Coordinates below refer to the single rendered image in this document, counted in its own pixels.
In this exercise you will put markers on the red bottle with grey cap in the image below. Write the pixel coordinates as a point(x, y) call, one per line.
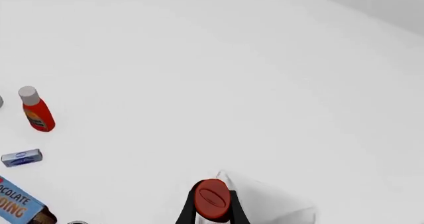
point(37, 112)

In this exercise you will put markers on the blue chocolate pudding box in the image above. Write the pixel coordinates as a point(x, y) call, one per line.
point(20, 205)

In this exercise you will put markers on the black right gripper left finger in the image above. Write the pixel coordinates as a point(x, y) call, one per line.
point(186, 212)

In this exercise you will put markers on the grey round tin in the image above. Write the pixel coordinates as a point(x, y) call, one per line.
point(1, 101)

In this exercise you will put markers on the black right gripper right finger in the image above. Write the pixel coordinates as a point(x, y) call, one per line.
point(239, 212)

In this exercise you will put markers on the bottle with red-brown cap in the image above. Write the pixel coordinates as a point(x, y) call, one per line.
point(212, 200)

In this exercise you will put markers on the small grey-blue box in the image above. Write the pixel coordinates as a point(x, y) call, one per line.
point(22, 157)

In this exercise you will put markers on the dark round tin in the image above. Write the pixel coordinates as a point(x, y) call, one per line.
point(78, 222)

